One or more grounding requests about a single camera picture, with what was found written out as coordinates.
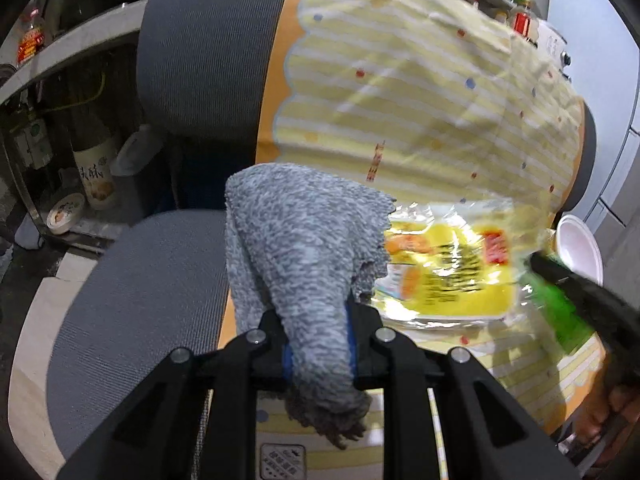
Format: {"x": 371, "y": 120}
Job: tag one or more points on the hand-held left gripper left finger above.
{"x": 287, "y": 366}

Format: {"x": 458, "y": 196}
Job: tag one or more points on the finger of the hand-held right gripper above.
{"x": 565, "y": 280}

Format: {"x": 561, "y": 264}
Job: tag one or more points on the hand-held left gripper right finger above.
{"x": 353, "y": 355}

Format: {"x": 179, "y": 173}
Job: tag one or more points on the yellow plastic wrapper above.
{"x": 450, "y": 275}

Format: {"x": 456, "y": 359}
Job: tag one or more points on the grey knitted cloth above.
{"x": 300, "y": 240}

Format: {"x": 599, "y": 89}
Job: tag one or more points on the person's right hand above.
{"x": 602, "y": 420}

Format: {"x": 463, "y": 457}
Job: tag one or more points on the white paper bowl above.
{"x": 577, "y": 247}

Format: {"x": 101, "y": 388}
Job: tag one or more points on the white grey refrigerator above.
{"x": 600, "y": 85}

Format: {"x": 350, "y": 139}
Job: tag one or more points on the white kitchen appliance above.
{"x": 555, "y": 50}

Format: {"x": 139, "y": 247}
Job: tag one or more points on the yellow striped dotted mat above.
{"x": 400, "y": 85}

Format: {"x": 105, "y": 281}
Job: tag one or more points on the red label jar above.
{"x": 522, "y": 22}

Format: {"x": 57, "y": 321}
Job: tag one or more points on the white plastic jug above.
{"x": 131, "y": 152}

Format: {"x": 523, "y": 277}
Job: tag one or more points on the small round white container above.
{"x": 64, "y": 212}

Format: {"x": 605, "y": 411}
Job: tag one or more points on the white label dark bottle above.
{"x": 96, "y": 170}

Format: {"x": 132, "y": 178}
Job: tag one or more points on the grey fabric office chair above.
{"x": 200, "y": 60}

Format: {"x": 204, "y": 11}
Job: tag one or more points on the green label bottle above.
{"x": 34, "y": 140}

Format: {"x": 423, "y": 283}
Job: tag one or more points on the metal shelf rack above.
{"x": 65, "y": 45}

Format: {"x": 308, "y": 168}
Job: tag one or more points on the red label glass bottle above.
{"x": 31, "y": 40}

